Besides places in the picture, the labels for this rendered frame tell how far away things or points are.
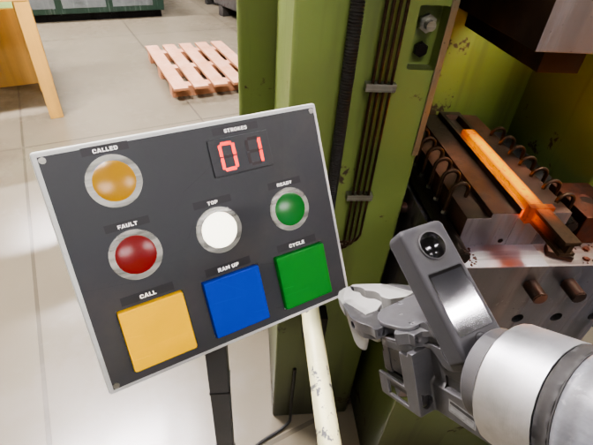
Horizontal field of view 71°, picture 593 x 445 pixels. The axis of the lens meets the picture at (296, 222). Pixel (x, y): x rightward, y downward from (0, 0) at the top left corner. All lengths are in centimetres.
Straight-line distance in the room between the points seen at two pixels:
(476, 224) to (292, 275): 40
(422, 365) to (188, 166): 33
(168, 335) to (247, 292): 11
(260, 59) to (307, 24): 49
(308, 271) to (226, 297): 12
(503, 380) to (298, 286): 33
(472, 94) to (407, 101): 48
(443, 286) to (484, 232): 50
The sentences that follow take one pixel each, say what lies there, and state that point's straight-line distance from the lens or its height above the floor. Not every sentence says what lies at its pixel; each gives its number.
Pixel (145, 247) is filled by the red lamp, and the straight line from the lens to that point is 50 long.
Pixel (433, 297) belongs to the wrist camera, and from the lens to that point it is 35.
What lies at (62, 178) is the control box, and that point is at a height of 117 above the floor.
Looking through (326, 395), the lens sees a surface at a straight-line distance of 90.
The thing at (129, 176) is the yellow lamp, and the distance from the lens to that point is 49.
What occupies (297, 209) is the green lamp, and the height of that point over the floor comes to 109.
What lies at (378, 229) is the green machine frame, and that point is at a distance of 95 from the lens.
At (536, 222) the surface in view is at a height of 99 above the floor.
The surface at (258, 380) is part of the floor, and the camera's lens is 165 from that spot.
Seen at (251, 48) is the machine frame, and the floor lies 109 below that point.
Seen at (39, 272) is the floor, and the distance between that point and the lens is 222.
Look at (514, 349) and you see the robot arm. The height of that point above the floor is 120.
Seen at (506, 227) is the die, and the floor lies 96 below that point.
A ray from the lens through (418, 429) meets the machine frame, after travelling 132.
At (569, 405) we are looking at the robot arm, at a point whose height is 121.
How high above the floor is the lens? 142
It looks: 39 degrees down
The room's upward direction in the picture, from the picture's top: 5 degrees clockwise
